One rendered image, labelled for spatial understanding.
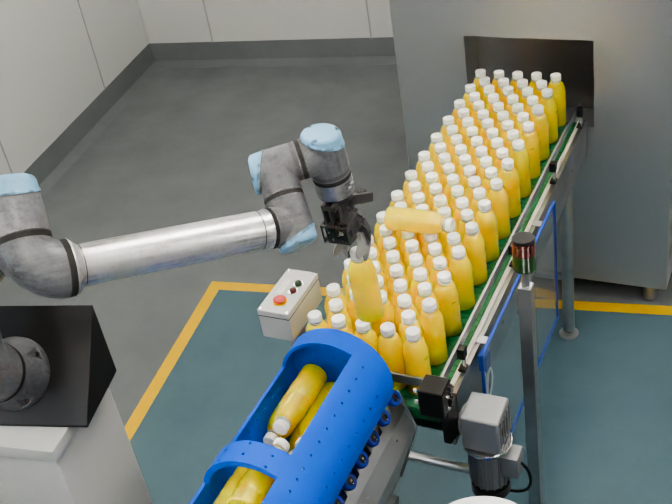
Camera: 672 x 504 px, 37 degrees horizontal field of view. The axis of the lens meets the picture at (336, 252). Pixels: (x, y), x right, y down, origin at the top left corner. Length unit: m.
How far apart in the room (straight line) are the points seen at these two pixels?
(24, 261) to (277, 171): 0.58
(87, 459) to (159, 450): 1.36
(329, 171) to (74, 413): 0.94
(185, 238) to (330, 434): 0.58
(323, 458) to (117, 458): 0.83
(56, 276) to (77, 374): 0.72
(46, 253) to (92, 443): 0.94
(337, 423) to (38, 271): 0.79
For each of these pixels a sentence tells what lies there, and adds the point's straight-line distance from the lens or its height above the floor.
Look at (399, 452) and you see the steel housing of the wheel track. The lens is 2.71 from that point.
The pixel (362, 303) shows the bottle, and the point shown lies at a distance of 2.50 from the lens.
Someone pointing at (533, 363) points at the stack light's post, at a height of 0.83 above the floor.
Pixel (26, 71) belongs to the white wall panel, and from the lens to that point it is 6.17.
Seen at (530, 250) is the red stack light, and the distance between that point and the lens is 2.70.
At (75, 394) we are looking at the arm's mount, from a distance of 2.67.
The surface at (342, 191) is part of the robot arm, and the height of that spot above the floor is 1.64.
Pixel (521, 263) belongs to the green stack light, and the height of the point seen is 1.20.
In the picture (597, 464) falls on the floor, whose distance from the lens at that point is 3.81.
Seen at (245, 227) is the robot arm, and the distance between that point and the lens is 2.12.
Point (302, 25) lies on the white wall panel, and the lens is 6.91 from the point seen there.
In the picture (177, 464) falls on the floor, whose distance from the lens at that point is 4.06.
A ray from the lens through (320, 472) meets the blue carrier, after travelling 2.28.
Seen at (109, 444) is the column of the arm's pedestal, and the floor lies 0.90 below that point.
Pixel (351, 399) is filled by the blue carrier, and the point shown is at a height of 1.18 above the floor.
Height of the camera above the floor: 2.81
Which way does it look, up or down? 35 degrees down
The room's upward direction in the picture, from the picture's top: 10 degrees counter-clockwise
